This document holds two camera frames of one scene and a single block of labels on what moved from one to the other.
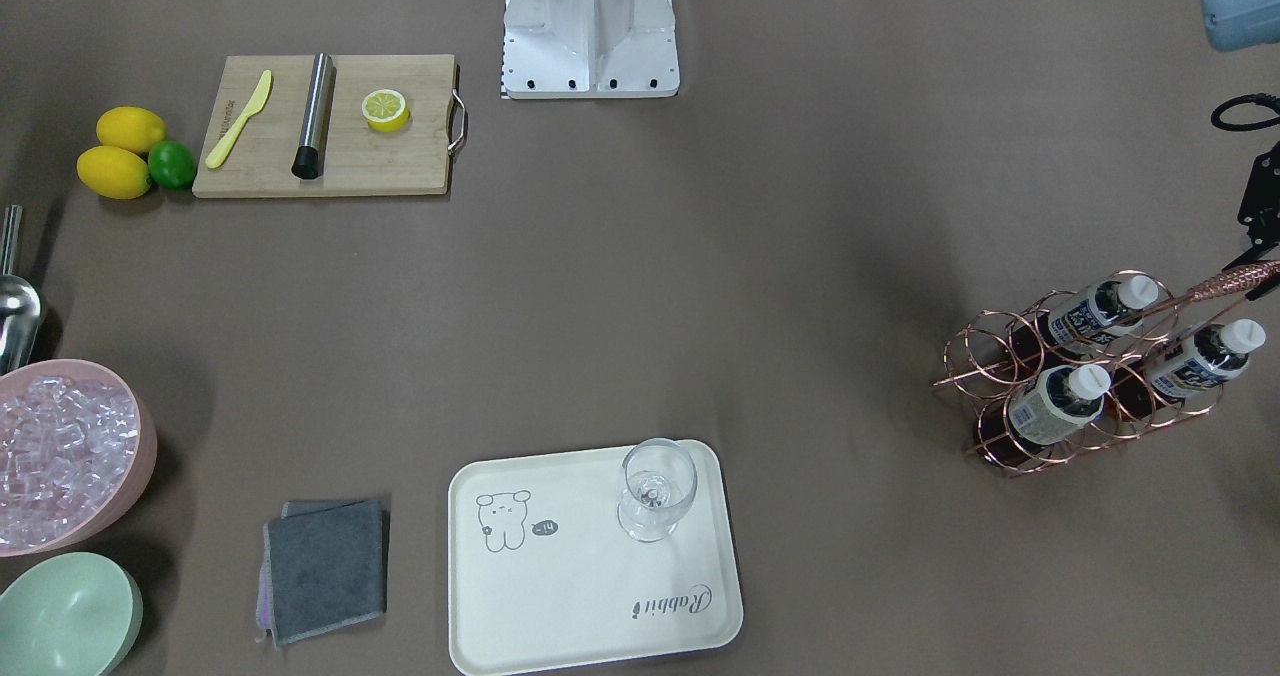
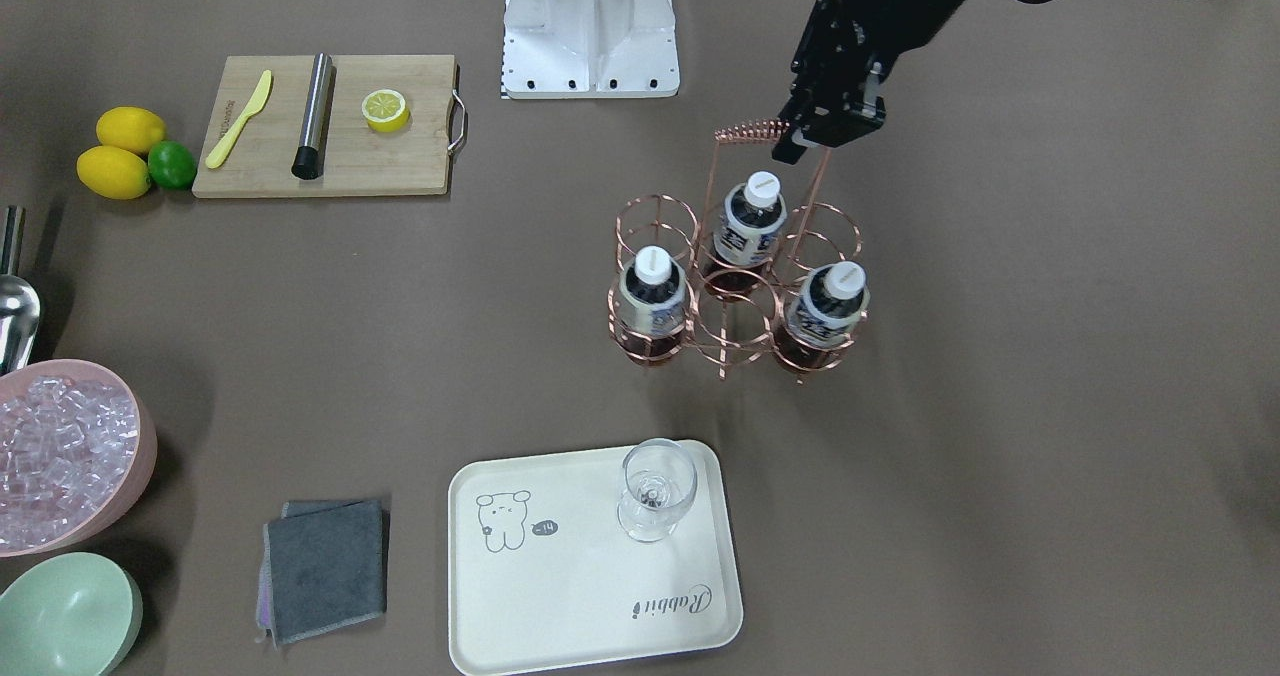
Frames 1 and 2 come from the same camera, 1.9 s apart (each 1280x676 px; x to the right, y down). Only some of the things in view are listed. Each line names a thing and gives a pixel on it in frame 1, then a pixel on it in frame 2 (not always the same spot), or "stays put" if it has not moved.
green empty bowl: x=74 y=614 stays put
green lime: x=172 y=164 stays put
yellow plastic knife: x=214 y=159 stays put
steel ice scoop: x=20 y=310 stays put
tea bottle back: x=1087 y=320 → x=747 y=234
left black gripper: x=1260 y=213 → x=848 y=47
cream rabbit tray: x=542 y=575 stays put
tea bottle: x=1061 y=401 → x=652 y=305
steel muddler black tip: x=309 y=158 stays put
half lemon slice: x=385 y=111 stays put
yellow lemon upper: x=130 y=126 stays put
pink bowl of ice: x=78 y=441 stays put
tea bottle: x=1194 y=361 → x=821 y=318
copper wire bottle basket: x=1070 y=371 → x=765 y=274
